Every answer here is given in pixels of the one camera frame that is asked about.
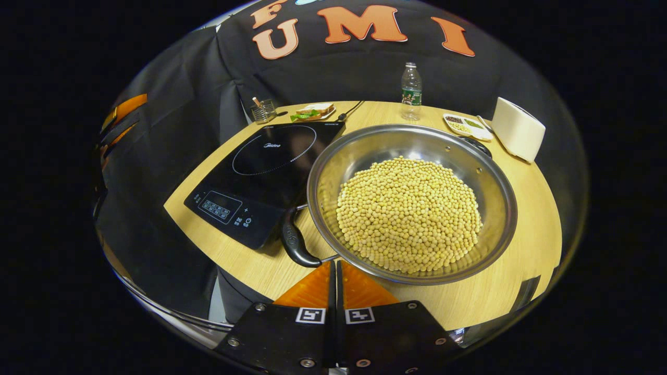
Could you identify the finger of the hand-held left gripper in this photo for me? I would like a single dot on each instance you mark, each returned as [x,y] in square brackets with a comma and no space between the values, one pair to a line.
[130,109]
[120,136]

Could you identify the white toaster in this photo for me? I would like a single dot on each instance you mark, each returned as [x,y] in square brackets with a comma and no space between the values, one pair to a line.
[516,130]

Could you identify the white divided bean dish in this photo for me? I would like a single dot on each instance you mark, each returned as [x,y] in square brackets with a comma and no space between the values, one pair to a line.
[469,130]

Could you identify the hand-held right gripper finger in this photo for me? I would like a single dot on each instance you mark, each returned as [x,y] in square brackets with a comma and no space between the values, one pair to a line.
[340,291]
[332,291]

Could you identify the black induction cooktop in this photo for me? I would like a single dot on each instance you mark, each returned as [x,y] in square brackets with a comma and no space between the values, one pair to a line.
[260,177]

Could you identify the clear plastic water bottle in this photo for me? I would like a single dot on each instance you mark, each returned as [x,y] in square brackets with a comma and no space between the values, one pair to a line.
[411,96]

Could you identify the pile of soybeans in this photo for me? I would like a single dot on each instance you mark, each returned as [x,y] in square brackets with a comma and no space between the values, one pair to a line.
[409,213]

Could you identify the sandwich with lettuce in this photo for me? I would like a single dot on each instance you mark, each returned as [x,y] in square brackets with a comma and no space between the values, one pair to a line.
[312,110]

